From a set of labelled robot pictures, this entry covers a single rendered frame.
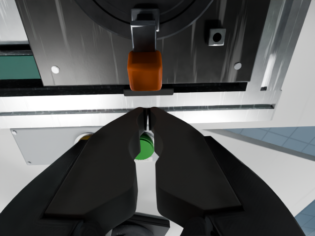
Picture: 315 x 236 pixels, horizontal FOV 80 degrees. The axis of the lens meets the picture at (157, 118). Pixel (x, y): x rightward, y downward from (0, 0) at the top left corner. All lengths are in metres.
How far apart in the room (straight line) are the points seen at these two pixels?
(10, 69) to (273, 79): 0.32
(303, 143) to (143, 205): 1.60
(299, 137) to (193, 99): 1.68
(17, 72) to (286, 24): 0.31
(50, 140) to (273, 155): 0.45
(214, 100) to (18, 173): 0.46
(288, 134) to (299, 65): 1.41
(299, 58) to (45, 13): 0.37
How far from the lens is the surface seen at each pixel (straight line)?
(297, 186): 0.64
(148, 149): 0.27
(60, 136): 0.30
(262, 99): 0.28
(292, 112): 0.46
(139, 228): 0.59
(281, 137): 1.81
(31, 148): 0.33
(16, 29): 0.31
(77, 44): 0.22
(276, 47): 0.27
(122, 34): 0.19
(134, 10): 0.18
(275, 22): 0.26
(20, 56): 0.28
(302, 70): 0.43
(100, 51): 0.22
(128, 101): 0.24
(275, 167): 0.55
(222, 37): 0.21
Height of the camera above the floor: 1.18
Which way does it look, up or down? 60 degrees down
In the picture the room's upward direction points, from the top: 176 degrees clockwise
